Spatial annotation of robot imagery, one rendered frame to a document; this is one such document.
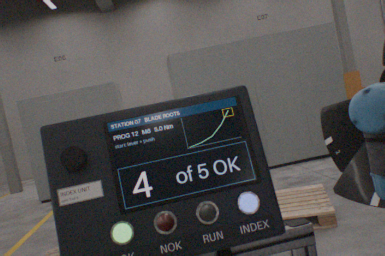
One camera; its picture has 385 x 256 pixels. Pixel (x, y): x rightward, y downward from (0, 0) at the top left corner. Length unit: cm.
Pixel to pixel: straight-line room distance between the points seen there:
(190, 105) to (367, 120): 31
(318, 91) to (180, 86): 213
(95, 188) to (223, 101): 19
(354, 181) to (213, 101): 65
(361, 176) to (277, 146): 560
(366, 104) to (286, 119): 600
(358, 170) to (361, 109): 42
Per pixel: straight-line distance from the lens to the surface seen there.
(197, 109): 52
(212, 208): 50
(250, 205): 50
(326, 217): 378
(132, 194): 50
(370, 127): 72
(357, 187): 111
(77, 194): 51
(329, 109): 142
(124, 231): 49
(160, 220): 49
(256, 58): 663
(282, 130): 670
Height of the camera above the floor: 124
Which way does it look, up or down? 3 degrees down
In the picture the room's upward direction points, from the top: 12 degrees counter-clockwise
